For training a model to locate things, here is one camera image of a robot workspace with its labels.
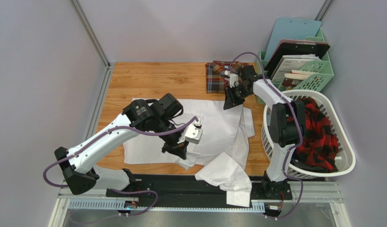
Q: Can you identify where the white long sleeve shirt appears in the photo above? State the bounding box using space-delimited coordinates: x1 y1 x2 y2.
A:
123 99 255 208

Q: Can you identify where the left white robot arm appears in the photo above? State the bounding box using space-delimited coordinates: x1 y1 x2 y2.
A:
54 93 198 195

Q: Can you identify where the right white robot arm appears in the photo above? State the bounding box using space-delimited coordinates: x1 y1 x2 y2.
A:
224 65 305 189

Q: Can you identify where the folded plaid shirt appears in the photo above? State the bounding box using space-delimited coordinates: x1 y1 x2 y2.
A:
205 61 249 93

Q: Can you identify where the dark red book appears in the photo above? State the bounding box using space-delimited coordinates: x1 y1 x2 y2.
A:
279 70 316 91

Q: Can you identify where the white booklet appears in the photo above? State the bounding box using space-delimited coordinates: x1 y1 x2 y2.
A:
269 54 321 83

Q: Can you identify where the green desk organizer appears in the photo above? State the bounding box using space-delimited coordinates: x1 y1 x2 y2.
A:
256 28 334 92

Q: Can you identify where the blue clipboard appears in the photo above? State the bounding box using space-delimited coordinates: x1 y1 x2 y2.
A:
264 17 322 61

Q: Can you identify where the black clipboard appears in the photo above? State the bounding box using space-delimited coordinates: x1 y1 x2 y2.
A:
265 39 330 83

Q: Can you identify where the red black plaid shirt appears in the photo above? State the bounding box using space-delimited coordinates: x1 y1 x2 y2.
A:
291 98 338 173

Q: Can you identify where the white laundry basket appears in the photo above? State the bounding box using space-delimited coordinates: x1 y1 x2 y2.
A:
260 89 356 178

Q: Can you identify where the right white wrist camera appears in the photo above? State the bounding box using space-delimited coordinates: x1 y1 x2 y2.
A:
224 70 239 88

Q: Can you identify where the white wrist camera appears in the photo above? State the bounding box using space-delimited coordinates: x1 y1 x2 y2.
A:
178 124 203 144
224 70 239 88

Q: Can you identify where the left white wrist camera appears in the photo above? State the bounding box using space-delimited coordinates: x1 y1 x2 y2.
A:
178 124 203 144

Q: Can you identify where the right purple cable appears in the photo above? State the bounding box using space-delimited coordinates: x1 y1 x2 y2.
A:
228 52 304 220

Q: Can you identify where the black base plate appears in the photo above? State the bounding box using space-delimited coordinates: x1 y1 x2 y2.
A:
122 174 293 209

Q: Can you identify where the white slotted cable duct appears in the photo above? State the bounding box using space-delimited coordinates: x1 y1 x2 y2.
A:
67 199 266 213

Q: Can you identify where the aluminium frame rail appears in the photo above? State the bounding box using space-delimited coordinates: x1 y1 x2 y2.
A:
48 63 353 227

